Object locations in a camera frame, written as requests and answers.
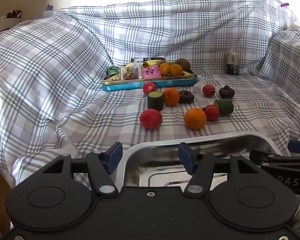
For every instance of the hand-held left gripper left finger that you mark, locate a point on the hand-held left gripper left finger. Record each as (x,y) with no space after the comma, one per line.
(114,155)

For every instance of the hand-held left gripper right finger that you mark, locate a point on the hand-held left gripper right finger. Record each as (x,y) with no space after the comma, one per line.
(186,158)

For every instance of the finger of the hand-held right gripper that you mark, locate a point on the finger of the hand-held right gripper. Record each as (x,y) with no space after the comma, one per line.
(299,146)
(270,157)

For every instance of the orange tangerine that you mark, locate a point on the orange tangerine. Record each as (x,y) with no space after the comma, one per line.
(195,118)
(171,96)

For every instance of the large red fruit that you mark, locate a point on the large red fruit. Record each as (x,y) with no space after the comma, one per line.
(150,119)

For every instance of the small red tomato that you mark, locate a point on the small red tomato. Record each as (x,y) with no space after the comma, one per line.
(211,112)
(208,90)

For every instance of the green cucumber piece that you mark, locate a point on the green cucumber piece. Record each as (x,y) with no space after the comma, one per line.
(155,101)
(224,106)

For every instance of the dark water chestnut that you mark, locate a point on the dark water chestnut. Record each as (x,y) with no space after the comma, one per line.
(226,92)
(186,96)

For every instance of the small red fruit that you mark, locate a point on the small red fruit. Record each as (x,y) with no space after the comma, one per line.
(149,87)

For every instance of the blue and gold tin tray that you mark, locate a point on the blue and gold tin tray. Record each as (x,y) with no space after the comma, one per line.
(150,84)

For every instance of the green wrapped candy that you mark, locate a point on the green wrapped candy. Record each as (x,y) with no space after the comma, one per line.
(112,70)

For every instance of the clear packet of nuts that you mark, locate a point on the clear packet of nuts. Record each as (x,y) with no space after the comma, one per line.
(130,71)

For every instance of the small orange kumquat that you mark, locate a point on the small orange kumquat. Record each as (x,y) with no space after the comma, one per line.
(176,70)
(164,69)

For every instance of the pink snack packet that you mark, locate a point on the pink snack packet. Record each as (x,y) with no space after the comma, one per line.
(151,72)

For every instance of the brown round fruit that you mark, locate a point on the brown round fruit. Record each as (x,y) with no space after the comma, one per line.
(183,64)

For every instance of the black snack packet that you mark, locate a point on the black snack packet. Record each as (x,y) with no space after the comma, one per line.
(139,59)

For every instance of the gold foil wrapper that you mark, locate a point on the gold foil wrapper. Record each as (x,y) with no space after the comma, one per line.
(153,62)

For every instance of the grey plaid bed sheet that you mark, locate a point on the grey plaid bed sheet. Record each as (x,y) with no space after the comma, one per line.
(72,55)

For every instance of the purple clip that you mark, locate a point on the purple clip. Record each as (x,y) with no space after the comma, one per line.
(285,4)

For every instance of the small purple item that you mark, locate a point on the small purple item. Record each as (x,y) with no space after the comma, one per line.
(48,7)

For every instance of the white cardboard box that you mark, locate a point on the white cardboard box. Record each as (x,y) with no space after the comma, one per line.
(3,24)

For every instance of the dark furry item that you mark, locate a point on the dark furry item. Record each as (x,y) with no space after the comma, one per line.
(14,13)

